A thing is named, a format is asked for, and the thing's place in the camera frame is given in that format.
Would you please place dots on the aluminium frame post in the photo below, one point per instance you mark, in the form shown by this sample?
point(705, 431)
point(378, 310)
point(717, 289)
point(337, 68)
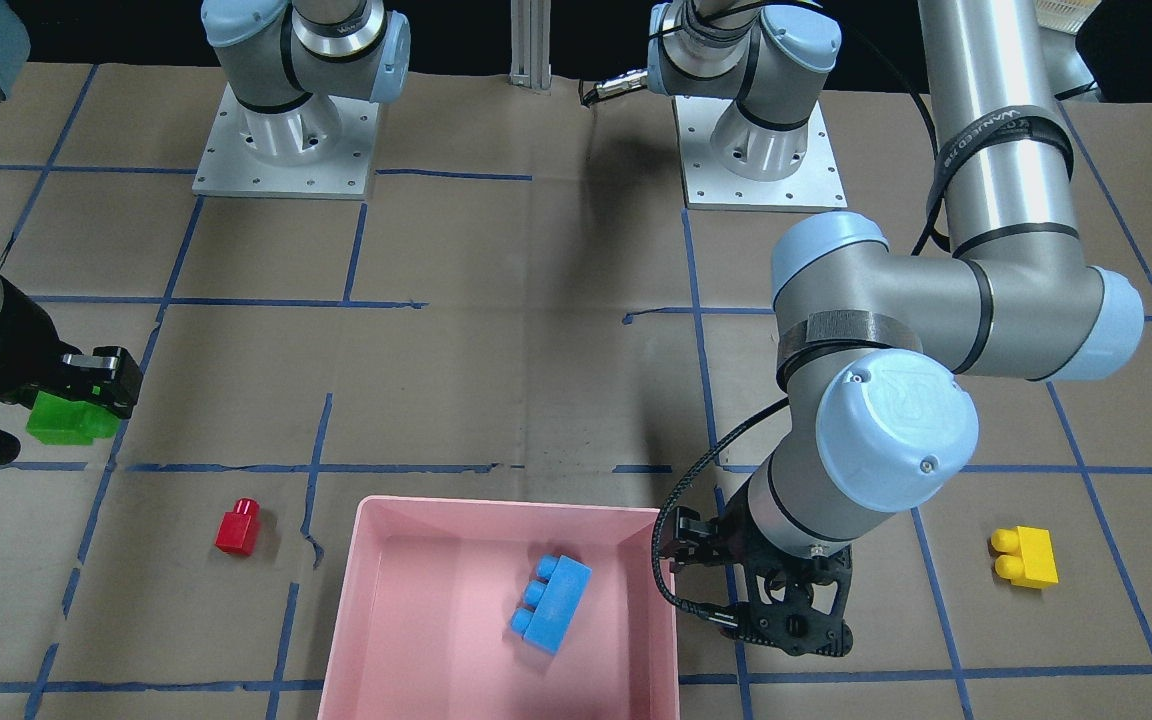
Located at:
point(529, 66)

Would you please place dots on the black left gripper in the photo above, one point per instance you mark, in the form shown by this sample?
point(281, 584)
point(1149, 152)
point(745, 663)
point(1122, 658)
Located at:
point(693, 541)

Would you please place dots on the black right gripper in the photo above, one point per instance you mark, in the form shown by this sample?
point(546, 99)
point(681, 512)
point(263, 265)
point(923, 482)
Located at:
point(24, 345)

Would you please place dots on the blue toy block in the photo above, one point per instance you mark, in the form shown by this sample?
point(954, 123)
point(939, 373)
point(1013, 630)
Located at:
point(549, 602)

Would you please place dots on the yellow toy block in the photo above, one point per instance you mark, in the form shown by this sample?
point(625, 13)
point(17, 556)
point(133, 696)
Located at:
point(1024, 556)

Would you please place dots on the red toy block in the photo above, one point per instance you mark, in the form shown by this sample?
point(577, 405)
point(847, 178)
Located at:
point(239, 528)

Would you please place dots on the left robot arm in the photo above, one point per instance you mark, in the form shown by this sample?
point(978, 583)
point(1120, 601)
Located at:
point(871, 344)

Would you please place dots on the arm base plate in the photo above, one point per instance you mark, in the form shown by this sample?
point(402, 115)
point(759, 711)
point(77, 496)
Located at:
point(236, 170)
point(725, 169)

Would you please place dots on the pink plastic box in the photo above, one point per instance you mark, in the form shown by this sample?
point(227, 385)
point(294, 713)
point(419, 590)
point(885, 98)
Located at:
point(422, 627)

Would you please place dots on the green toy block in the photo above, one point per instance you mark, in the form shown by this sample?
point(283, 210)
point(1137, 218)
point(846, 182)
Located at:
point(56, 421)

